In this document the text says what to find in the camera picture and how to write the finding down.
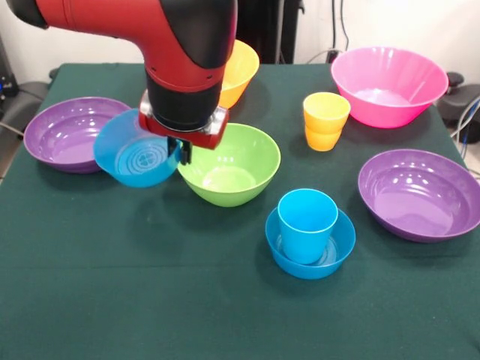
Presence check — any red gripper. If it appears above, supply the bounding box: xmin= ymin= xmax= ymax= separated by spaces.
xmin=138 ymin=91 xmax=230 ymax=166

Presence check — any blue bowl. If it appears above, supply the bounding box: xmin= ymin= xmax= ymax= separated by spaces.
xmin=92 ymin=108 xmax=182 ymax=188
xmin=265 ymin=205 xmax=357 ymax=281

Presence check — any green bowl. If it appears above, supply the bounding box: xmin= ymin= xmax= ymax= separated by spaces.
xmin=175 ymin=122 xmax=282 ymax=209

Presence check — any orange bowl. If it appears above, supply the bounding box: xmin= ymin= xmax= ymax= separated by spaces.
xmin=217 ymin=39 xmax=260 ymax=110

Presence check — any orange cup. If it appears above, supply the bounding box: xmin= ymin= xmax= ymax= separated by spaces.
xmin=302 ymin=91 xmax=352 ymax=153

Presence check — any blue cup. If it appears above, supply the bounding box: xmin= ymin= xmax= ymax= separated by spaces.
xmin=277 ymin=188 xmax=340 ymax=266

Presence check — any pink bowl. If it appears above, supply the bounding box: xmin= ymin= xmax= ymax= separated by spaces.
xmin=331 ymin=46 xmax=449 ymax=130

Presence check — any black computer tower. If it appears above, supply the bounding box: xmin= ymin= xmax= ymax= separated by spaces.
xmin=0 ymin=33 xmax=20 ymax=110

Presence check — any purple bowl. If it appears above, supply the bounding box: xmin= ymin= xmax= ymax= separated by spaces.
xmin=358 ymin=148 xmax=480 ymax=244
xmin=22 ymin=96 xmax=133 ymax=175

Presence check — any dark green tablecloth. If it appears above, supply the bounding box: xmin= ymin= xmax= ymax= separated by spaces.
xmin=0 ymin=62 xmax=480 ymax=360

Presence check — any black knobbed device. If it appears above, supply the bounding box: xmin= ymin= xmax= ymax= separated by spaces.
xmin=438 ymin=71 xmax=480 ymax=127

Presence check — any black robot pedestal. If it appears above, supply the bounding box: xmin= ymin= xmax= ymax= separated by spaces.
xmin=235 ymin=0 xmax=305 ymax=65

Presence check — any black wall cable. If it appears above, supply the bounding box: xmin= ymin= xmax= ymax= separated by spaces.
xmin=339 ymin=0 xmax=353 ymax=52

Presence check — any grey cable bundle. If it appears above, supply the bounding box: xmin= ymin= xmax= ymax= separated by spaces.
xmin=449 ymin=95 xmax=480 ymax=177

